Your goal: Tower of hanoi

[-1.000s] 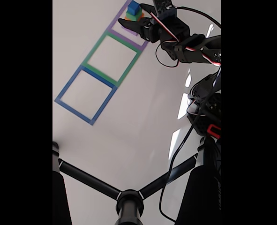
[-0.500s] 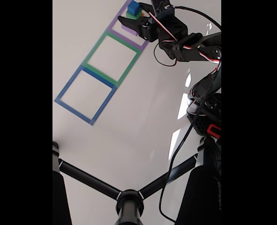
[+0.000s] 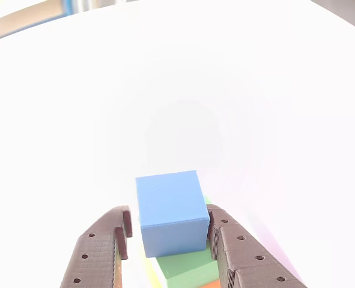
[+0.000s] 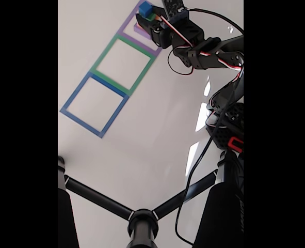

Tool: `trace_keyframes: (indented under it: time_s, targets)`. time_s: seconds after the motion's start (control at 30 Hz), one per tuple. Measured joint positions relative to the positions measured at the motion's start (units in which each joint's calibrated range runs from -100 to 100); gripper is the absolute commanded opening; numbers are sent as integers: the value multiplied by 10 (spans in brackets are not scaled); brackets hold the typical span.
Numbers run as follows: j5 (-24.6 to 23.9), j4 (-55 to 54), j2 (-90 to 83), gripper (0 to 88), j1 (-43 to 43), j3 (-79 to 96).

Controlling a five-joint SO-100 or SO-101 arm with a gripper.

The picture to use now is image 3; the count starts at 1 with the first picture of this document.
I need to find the orange block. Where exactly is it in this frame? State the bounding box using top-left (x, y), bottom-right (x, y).
top-left (198, 278), bottom-right (222, 288)

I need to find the green block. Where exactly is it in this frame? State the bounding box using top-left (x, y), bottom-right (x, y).
top-left (155, 195), bottom-right (220, 288)

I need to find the small blue cube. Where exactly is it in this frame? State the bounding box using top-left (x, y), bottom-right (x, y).
top-left (135, 170), bottom-right (211, 259)

